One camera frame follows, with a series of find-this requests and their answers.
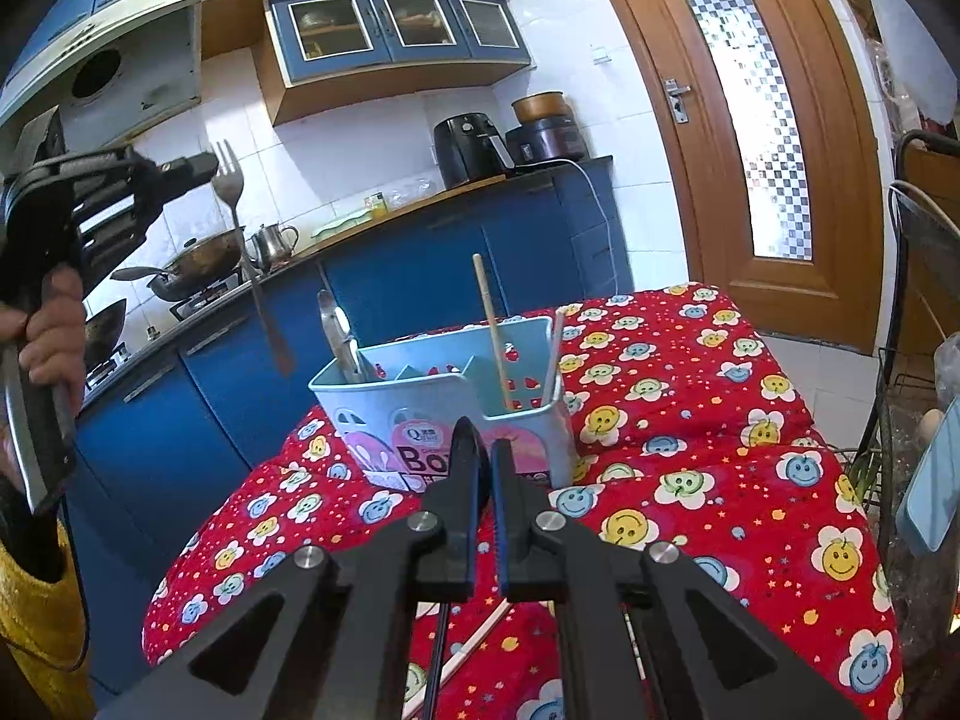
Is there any light blue utensil box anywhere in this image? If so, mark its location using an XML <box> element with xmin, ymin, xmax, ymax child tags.
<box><xmin>309</xmin><ymin>315</ymin><xmax>577</xmax><ymax>494</ymax></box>

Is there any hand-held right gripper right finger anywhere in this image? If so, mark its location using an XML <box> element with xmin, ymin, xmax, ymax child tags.
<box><xmin>491</xmin><ymin>439</ymin><xmax>863</xmax><ymax>720</ymax></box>

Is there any light blue flat object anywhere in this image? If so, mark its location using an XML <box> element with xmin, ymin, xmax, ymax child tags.
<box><xmin>896</xmin><ymin>397</ymin><xmax>960</xmax><ymax>552</ymax></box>

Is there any person's left hand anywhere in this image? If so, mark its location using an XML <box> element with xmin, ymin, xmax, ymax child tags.
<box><xmin>0</xmin><ymin>264</ymin><xmax>89</xmax><ymax>421</ymax></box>

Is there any white power cable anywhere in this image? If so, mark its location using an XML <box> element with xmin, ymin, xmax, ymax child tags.
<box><xmin>559</xmin><ymin>159</ymin><xmax>627</xmax><ymax>293</ymax></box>

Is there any metal pitcher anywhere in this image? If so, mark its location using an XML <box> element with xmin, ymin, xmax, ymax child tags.
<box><xmin>250</xmin><ymin>223</ymin><xmax>299</xmax><ymax>271</ymax></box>

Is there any person's left forearm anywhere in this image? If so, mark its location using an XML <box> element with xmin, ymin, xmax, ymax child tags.
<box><xmin>0</xmin><ymin>465</ymin><xmax>95</xmax><ymax>720</ymax></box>

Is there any red smiley flower tablecloth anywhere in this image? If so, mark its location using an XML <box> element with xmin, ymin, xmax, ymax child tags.
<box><xmin>141</xmin><ymin>281</ymin><xmax>912</xmax><ymax>720</ymax></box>

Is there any black air fryer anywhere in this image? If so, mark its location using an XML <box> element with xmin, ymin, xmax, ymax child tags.
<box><xmin>433</xmin><ymin>112</ymin><xmax>515</xmax><ymax>188</ymax></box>

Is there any dark rice cooker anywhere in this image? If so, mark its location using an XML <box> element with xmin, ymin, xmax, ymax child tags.
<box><xmin>505</xmin><ymin>116</ymin><xmax>586</xmax><ymax>166</ymax></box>

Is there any clear plastic bag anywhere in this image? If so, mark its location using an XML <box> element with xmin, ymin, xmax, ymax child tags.
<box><xmin>874</xmin><ymin>330</ymin><xmax>960</xmax><ymax>720</ymax></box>

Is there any large dark wok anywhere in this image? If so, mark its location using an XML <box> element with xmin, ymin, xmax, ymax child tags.
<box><xmin>111</xmin><ymin>232</ymin><xmax>247</xmax><ymax>302</ymax></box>

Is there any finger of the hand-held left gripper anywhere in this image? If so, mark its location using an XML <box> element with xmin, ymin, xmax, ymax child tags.
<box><xmin>30</xmin><ymin>148</ymin><xmax>220</xmax><ymax>182</ymax></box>
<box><xmin>75</xmin><ymin>174</ymin><xmax>215</xmax><ymax>271</ymax></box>

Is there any gas stove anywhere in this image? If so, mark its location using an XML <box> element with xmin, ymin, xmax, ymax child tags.
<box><xmin>169</xmin><ymin>277</ymin><xmax>252</xmax><ymax>322</ymax></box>

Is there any long wooden chopstick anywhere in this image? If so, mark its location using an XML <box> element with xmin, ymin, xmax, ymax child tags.
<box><xmin>471</xmin><ymin>253</ymin><xmax>517</xmax><ymax>412</ymax></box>

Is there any white plastic bag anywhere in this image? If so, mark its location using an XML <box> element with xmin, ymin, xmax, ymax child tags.
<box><xmin>862</xmin><ymin>0</ymin><xmax>960</xmax><ymax>136</ymax></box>

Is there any green tray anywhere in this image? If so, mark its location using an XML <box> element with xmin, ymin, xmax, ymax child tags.
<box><xmin>311</xmin><ymin>211</ymin><xmax>376</xmax><ymax>237</ymax></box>

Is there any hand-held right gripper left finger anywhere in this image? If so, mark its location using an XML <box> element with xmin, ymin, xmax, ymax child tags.
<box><xmin>97</xmin><ymin>417</ymin><xmax>485</xmax><ymax>720</ymax></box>

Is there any wooden door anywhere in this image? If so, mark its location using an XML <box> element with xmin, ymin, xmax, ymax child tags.
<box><xmin>577</xmin><ymin>0</ymin><xmax>890</xmax><ymax>353</ymax></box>

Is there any black metal chair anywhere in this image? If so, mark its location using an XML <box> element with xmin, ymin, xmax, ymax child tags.
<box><xmin>847</xmin><ymin>131</ymin><xmax>960</xmax><ymax>511</ymax></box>

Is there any small dark wok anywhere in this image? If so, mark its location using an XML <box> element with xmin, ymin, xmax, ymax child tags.
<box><xmin>81</xmin><ymin>298</ymin><xmax>128</xmax><ymax>370</ymax></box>

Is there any glass door wall cabinet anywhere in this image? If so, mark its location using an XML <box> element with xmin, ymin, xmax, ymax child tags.
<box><xmin>251</xmin><ymin>0</ymin><xmax>535</xmax><ymax>128</ymax></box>

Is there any range hood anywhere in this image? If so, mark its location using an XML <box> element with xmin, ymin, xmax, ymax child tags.
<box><xmin>0</xmin><ymin>0</ymin><xmax>203</xmax><ymax>158</ymax></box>

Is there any silver table knife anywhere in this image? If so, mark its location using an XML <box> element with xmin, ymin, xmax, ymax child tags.
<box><xmin>316</xmin><ymin>289</ymin><xmax>367</xmax><ymax>385</ymax></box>

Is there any pale wide fork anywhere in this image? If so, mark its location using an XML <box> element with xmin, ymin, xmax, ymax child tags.
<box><xmin>212</xmin><ymin>139</ymin><xmax>295</xmax><ymax>377</ymax></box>

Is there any brown pot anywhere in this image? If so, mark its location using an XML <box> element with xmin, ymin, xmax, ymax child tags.
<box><xmin>511</xmin><ymin>91</ymin><xmax>565</xmax><ymax>125</ymax></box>

